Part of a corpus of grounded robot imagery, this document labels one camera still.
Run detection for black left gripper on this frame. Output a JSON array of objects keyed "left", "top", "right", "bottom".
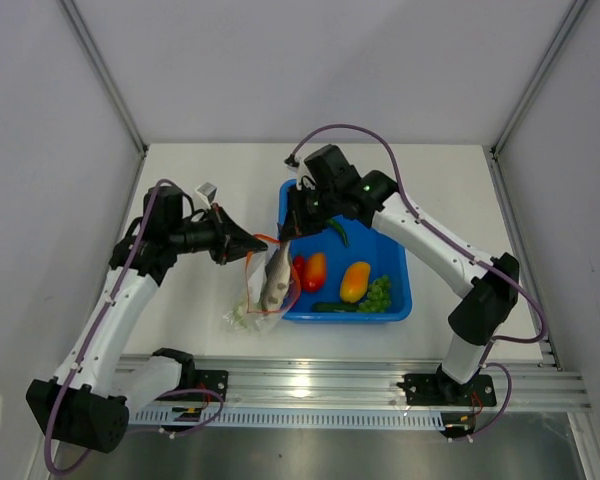
[{"left": 169, "top": 203, "right": 267, "bottom": 266}]

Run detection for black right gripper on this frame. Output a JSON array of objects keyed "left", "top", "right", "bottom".
[{"left": 281, "top": 184, "right": 340, "bottom": 242}]

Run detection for clear zip top bag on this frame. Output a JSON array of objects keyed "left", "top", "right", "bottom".
[{"left": 224, "top": 234, "right": 301, "bottom": 332}]

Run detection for grey fish toy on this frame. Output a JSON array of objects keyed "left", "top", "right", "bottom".
[{"left": 260, "top": 241, "right": 292, "bottom": 312}]

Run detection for white cauliflower toy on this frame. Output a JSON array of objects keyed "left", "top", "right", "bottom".
[{"left": 224, "top": 296, "right": 261, "bottom": 332}]

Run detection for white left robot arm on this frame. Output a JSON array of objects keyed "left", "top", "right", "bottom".
[{"left": 26, "top": 180, "right": 267, "bottom": 453}]

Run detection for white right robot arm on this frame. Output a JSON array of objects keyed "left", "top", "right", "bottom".
[{"left": 280, "top": 144, "right": 520, "bottom": 405}]

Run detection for red chili pepper toy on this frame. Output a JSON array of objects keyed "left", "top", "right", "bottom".
[{"left": 292, "top": 255, "right": 306, "bottom": 291}]

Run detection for green chili pepper toy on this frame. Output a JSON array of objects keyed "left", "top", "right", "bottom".
[{"left": 327, "top": 218, "right": 349, "bottom": 248}]

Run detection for blue plastic bin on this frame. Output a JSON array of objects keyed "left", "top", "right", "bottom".
[{"left": 276, "top": 178, "right": 413, "bottom": 325}]

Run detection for yellow orange mango toy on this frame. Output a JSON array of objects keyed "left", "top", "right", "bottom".
[{"left": 339, "top": 261, "right": 371, "bottom": 303}]

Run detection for dark green cucumber toy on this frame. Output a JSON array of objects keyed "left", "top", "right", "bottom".
[{"left": 311, "top": 302, "right": 359, "bottom": 313}]

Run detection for green grapes toy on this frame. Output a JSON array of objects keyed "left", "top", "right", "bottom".
[{"left": 357, "top": 275, "right": 391, "bottom": 313}]

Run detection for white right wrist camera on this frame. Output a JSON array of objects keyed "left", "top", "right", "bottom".
[{"left": 283, "top": 154, "right": 315, "bottom": 190}]

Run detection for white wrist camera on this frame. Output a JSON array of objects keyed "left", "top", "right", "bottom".
[
  {"left": 194, "top": 182, "right": 218, "bottom": 208},
  {"left": 283, "top": 154, "right": 315, "bottom": 190}
]

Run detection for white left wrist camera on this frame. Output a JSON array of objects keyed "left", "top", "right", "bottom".
[{"left": 194, "top": 182, "right": 218, "bottom": 208}]

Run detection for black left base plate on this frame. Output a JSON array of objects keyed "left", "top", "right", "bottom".
[{"left": 193, "top": 369, "right": 229, "bottom": 400}]

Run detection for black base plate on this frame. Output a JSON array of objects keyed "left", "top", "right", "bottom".
[
  {"left": 193, "top": 369, "right": 229, "bottom": 400},
  {"left": 396, "top": 371, "right": 497, "bottom": 407}
]

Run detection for white slotted cable duct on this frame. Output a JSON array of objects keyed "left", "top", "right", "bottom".
[{"left": 129, "top": 405, "right": 444, "bottom": 431}]

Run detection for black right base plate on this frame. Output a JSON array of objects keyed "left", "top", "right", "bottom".
[{"left": 396, "top": 371, "right": 497, "bottom": 407}]

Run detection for aluminium mounting rail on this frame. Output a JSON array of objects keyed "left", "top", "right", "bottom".
[{"left": 195, "top": 356, "right": 592, "bottom": 412}]

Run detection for left aluminium frame post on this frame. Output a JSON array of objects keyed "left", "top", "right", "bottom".
[{"left": 54, "top": 0, "right": 148, "bottom": 156}]

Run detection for aluminium frame post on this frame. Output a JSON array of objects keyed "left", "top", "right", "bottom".
[
  {"left": 54, "top": 0, "right": 148, "bottom": 156},
  {"left": 490, "top": 0, "right": 593, "bottom": 160}
]

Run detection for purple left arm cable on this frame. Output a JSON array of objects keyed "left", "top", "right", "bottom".
[{"left": 43, "top": 178, "right": 186, "bottom": 476}]

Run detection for right aluminium frame post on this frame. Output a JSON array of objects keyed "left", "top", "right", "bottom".
[{"left": 490, "top": 0, "right": 593, "bottom": 160}]

